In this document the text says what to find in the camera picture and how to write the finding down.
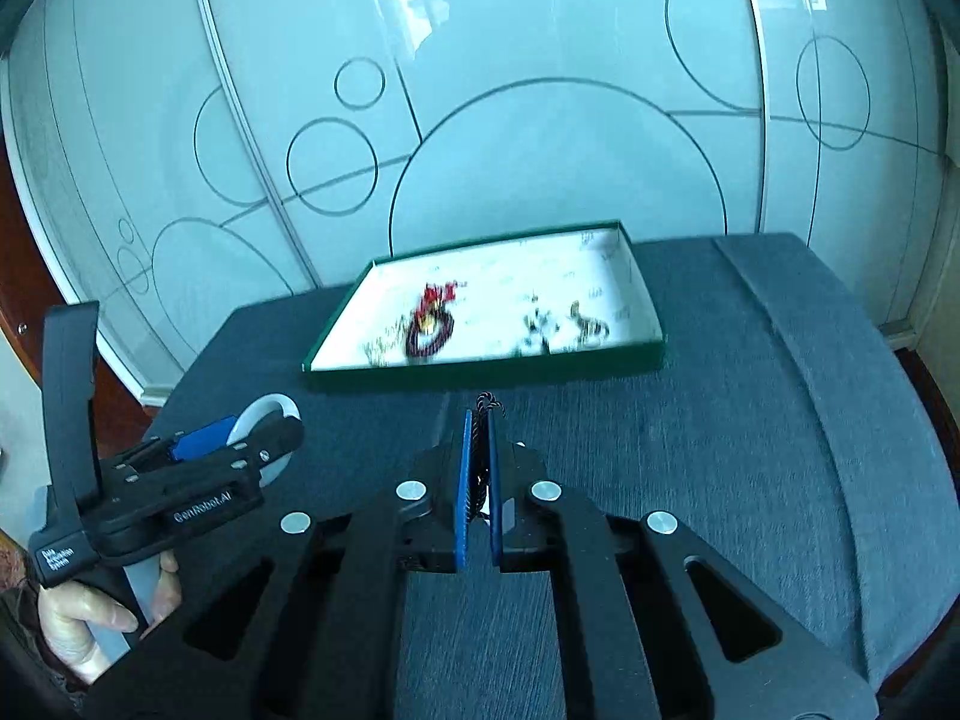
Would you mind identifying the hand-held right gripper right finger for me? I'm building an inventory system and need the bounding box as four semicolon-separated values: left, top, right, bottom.
487;411;878;720

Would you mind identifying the red knot amber charm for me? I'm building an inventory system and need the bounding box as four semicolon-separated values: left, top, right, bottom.
415;283;451;332

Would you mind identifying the black and white bead bracelet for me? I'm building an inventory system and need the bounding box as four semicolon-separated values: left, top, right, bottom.
517;292;612;355

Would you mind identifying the dark red bead bracelet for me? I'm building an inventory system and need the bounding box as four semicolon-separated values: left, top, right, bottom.
403;311;457;361

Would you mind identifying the dark braided pendant cord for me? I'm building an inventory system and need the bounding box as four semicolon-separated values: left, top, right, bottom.
472;392;507;526

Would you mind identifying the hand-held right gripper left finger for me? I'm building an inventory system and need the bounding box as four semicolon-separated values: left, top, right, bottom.
82;410;473;720

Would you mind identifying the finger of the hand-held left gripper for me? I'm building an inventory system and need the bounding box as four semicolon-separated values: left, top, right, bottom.
112;418;235;466
225;420;305;482

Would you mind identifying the green cardboard box white inside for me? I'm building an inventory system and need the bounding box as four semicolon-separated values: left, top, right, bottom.
302;221;667;395

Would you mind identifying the person's left hand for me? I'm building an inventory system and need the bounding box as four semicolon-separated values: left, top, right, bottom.
37;551;185;685

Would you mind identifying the frosted glass sliding door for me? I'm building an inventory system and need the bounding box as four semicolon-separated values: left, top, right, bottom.
187;0;766;301
0;0;316;391
739;0;953;316

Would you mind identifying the pale jade bangle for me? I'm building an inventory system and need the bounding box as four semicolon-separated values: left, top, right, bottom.
229;392;305;481

